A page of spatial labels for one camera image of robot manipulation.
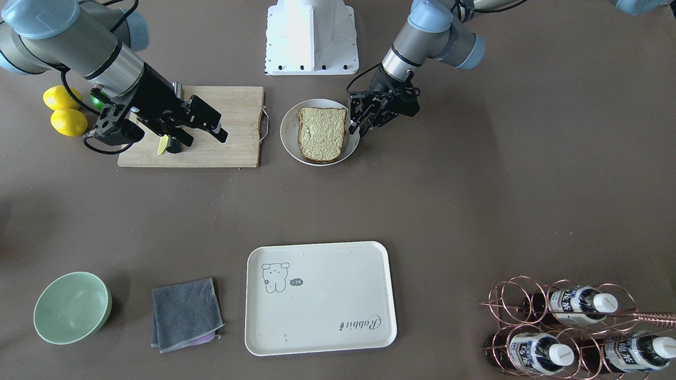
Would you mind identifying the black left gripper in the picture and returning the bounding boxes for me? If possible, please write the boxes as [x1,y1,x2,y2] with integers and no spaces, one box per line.
[347,63,420,138]

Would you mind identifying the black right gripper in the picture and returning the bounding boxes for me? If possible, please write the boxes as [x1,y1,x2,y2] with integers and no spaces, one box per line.
[94,63,228,148]

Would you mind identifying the bread slice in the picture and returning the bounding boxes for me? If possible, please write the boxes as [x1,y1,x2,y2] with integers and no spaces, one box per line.
[297,107,347,164]

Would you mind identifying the white round plate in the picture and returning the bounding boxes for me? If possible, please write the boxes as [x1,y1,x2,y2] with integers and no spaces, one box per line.
[280,98,360,166]

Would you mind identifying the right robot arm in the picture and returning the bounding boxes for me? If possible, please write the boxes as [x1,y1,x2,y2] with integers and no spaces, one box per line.
[2,1,228,148]

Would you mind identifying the cream rectangular tray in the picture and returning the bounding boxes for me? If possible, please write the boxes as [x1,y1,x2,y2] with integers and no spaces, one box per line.
[244,241,398,357]

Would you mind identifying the wooden cutting board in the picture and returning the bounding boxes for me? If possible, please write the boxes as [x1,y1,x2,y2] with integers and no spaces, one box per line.
[117,86,265,168]

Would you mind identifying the green lime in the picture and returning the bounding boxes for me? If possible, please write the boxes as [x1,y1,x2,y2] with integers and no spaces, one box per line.
[90,90,110,111]

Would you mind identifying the yellow lemon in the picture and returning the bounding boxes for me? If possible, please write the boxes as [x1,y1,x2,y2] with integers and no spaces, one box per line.
[50,108,89,137]
[42,85,81,110]

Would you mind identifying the grey folded cloth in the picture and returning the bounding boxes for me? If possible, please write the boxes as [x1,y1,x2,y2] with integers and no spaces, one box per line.
[151,278,224,353]

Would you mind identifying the green bowl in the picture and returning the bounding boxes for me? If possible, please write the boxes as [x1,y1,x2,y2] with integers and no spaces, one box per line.
[33,271,112,345]

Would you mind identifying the dark drink bottle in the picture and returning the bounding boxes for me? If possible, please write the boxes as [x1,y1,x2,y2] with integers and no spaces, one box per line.
[519,286,619,328]

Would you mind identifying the drink bottle white cap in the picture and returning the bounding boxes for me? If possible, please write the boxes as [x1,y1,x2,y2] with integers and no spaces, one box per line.
[484,332,575,376]

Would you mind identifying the yellow handled knife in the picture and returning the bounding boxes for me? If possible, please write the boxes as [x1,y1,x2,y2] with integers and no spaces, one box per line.
[157,135,181,155]

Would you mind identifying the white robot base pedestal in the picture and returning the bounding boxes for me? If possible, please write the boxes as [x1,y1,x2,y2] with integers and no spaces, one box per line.
[264,1,360,75]

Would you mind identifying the copper wire bottle rack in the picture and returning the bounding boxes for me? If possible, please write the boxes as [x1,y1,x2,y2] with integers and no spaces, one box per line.
[482,275,674,379]

